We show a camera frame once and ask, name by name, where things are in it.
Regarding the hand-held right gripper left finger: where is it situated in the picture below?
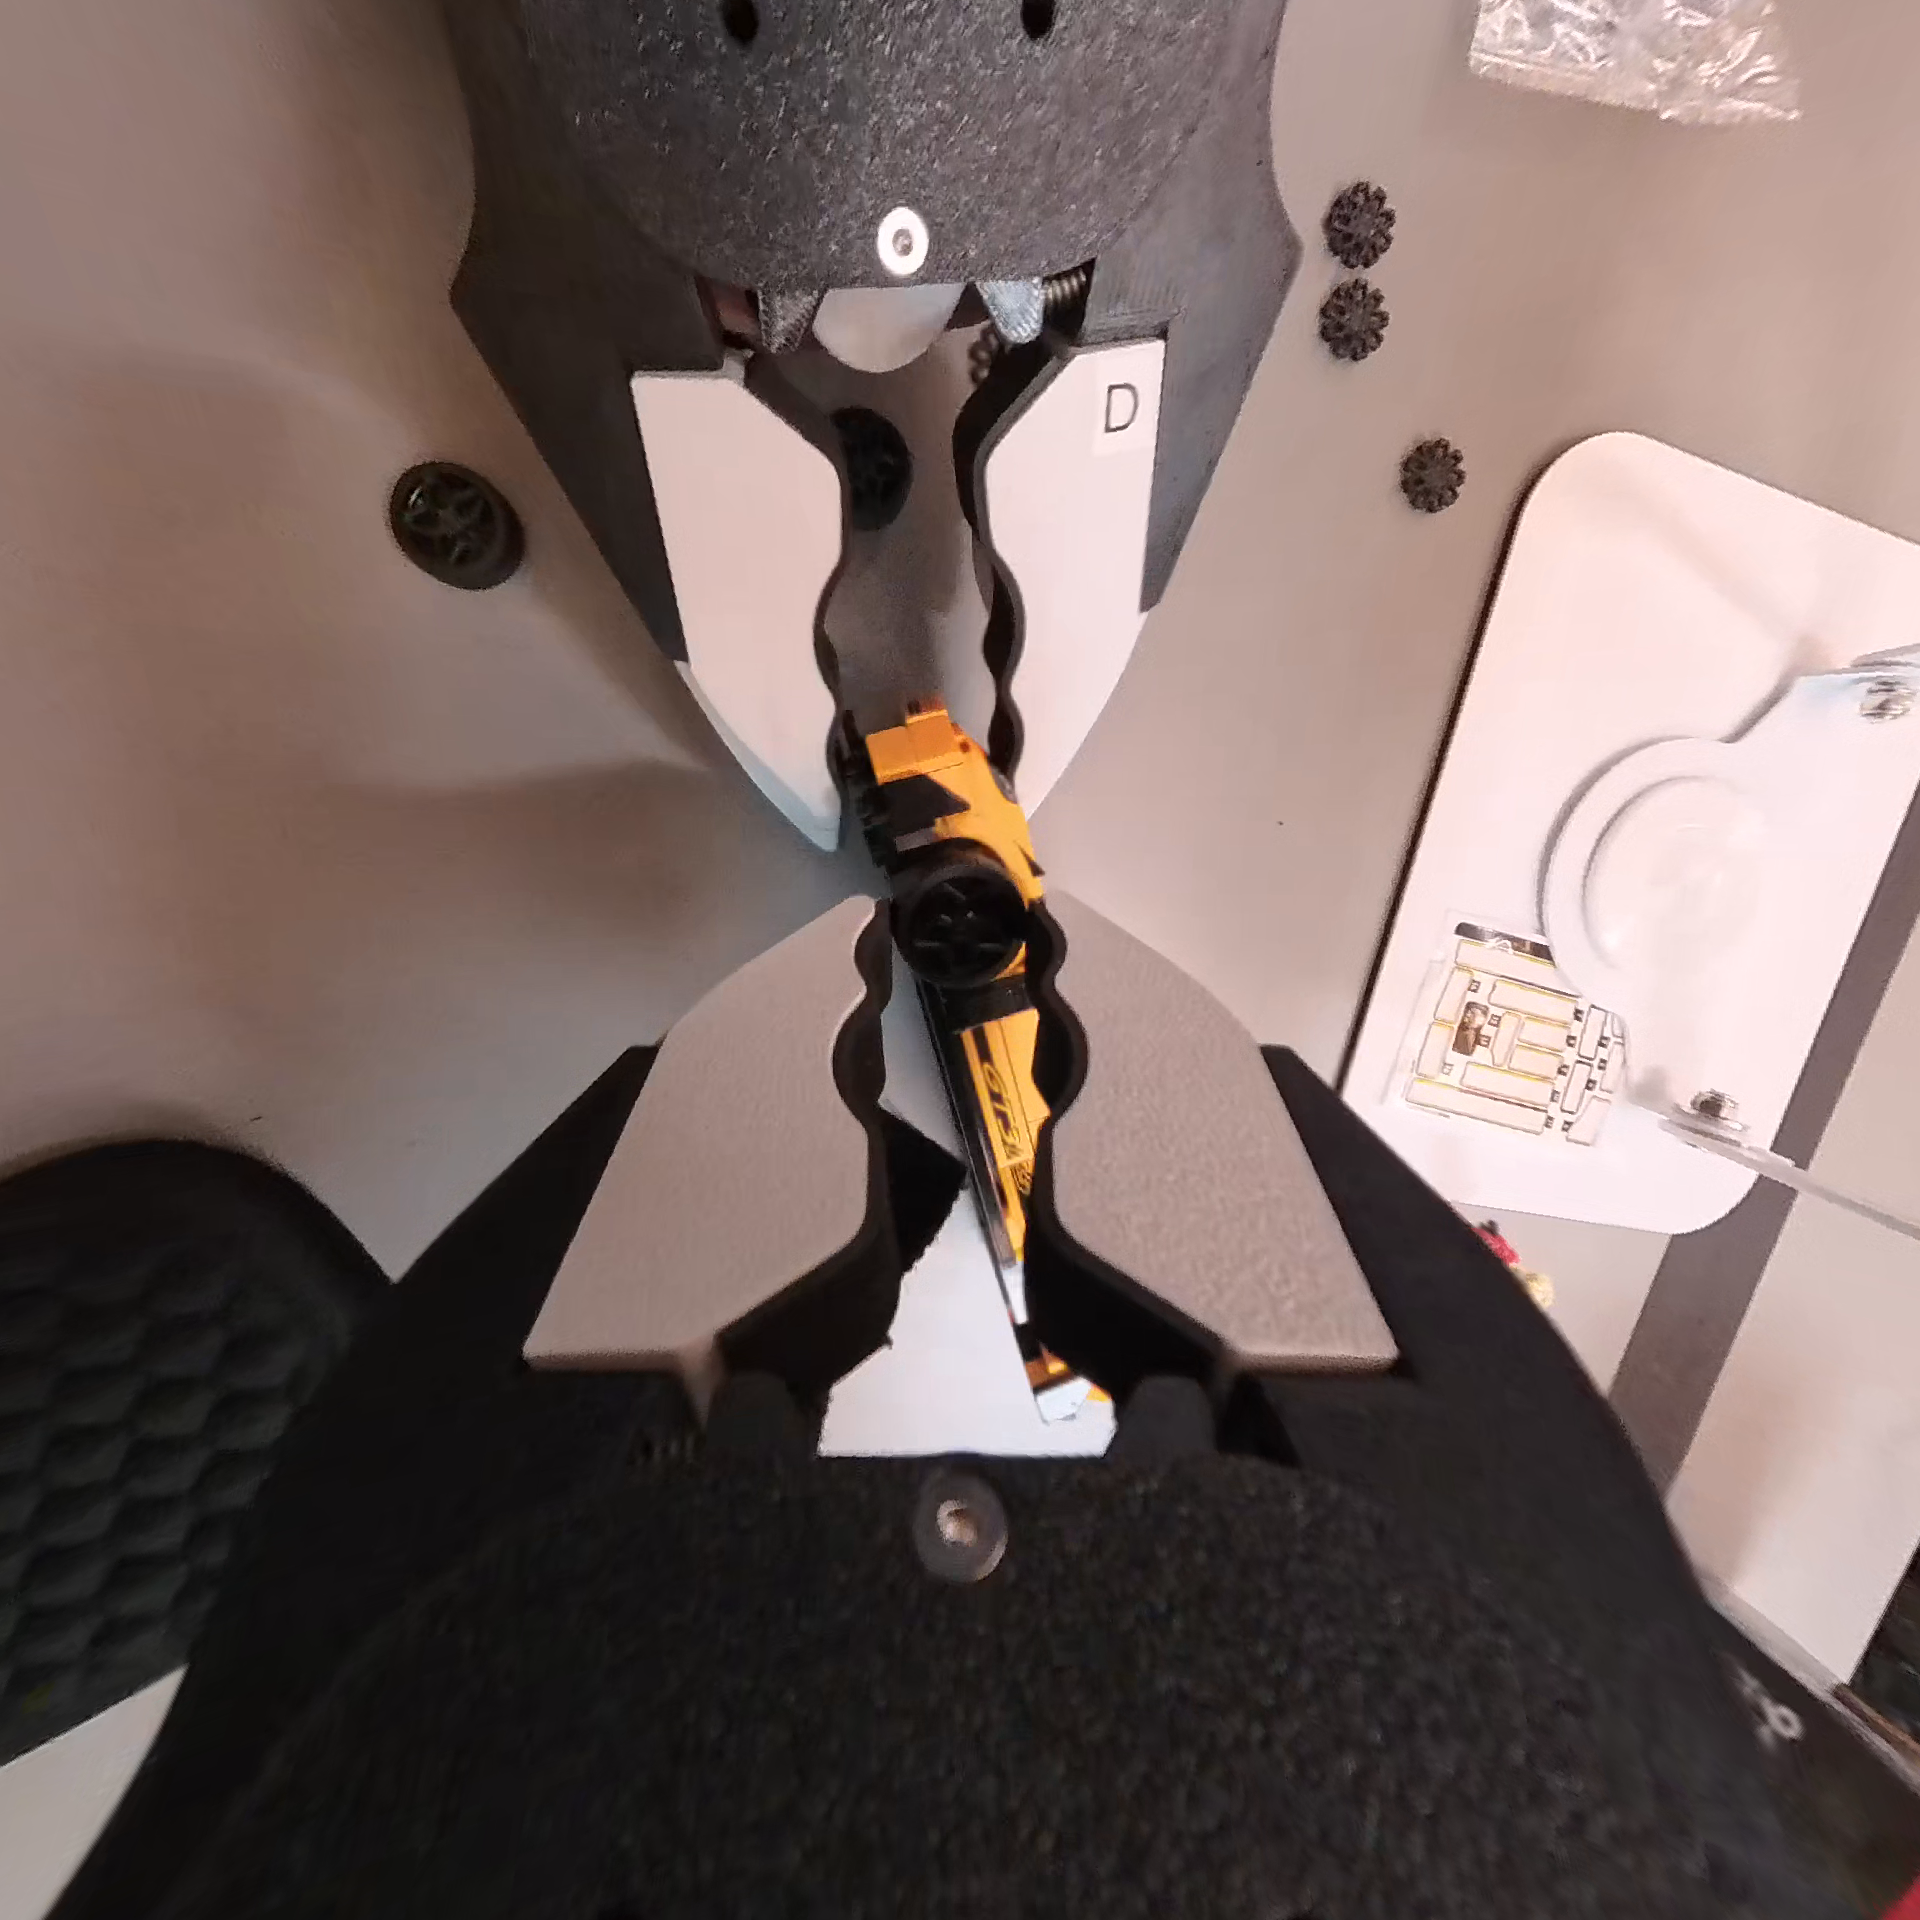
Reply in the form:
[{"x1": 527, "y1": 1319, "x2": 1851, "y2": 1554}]
[{"x1": 522, "y1": 897, "x2": 969, "y2": 1426}]

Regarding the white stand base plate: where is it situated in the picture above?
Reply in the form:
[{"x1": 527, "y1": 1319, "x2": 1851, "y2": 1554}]
[{"x1": 1339, "y1": 432, "x2": 1920, "y2": 1246}]

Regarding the lego sticker sheet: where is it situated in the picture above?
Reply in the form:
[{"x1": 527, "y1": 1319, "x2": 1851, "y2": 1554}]
[{"x1": 1402, "y1": 917, "x2": 1631, "y2": 1147}]

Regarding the orange lego car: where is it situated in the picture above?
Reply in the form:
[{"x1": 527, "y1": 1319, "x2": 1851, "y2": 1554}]
[{"x1": 833, "y1": 694, "x2": 1117, "y2": 1426}]

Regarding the black lego wheel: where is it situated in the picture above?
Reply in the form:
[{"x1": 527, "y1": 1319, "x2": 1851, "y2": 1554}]
[
  {"x1": 833, "y1": 403, "x2": 910, "y2": 530},
  {"x1": 386, "y1": 460, "x2": 527, "y2": 590},
  {"x1": 895, "y1": 869, "x2": 1036, "y2": 987}
]

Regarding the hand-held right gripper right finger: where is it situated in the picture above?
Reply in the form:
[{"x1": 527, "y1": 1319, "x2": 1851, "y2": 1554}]
[{"x1": 1028, "y1": 895, "x2": 1402, "y2": 1373}]

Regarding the black mesh chair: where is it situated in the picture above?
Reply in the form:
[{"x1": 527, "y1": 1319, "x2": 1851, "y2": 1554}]
[{"x1": 0, "y1": 1136, "x2": 394, "y2": 1763}]

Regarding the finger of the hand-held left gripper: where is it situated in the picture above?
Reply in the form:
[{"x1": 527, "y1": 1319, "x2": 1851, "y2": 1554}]
[
  {"x1": 955, "y1": 337, "x2": 1173, "y2": 811},
  {"x1": 629, "y1": 366, "x2": 852, "y2": 853}
]

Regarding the clear plastic bag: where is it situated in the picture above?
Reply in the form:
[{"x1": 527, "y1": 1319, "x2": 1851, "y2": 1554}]
[{"x1": 1466, "y1": 0, "x2": 1801, "y2": 120}]

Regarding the black lego box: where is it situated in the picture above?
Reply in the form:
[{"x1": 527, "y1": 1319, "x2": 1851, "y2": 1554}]
[{"x1": 1725, "y1": 1619, "x2": 1920, "y2": 1920}]

